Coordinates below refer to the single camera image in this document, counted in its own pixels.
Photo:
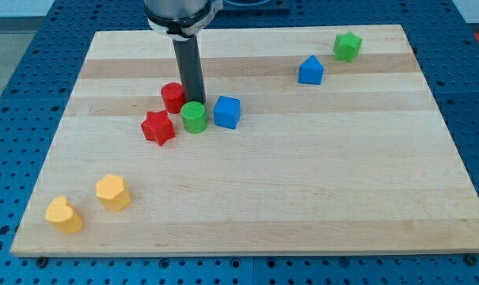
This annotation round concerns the wooden board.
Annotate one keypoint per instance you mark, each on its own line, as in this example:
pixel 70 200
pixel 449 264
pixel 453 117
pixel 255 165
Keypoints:
pixel 362 164

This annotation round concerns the yellow heart block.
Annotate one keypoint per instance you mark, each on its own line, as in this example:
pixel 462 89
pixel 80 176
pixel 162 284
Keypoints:
pixel 63 216

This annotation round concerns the green star block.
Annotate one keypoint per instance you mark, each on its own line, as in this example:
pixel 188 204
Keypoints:
pixel 347 46

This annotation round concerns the blue cube block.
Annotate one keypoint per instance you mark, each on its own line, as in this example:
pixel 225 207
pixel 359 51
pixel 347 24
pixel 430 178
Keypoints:
pixel 227 112

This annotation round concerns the blue pentagon block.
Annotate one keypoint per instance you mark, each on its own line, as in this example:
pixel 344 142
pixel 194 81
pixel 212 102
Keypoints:
pixel 311 71

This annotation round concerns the red cylinder block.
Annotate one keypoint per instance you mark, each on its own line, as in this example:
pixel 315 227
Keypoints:
pixel 173 97

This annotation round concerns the yellow hexagon block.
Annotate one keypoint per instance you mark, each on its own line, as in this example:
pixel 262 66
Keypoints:
pixel 113 192

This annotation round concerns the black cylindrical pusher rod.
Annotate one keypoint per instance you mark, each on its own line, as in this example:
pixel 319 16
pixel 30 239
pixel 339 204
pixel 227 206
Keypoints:
pixel 190 70

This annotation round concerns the red star block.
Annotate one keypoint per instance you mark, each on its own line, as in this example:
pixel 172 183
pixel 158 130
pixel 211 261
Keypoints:
pixel 157 127

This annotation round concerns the green cylinder block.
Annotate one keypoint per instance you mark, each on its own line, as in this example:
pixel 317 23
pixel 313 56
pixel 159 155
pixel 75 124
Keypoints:
pixel 194 117

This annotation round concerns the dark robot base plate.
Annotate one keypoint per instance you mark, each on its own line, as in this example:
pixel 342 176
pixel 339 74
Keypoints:
pixel 256 5

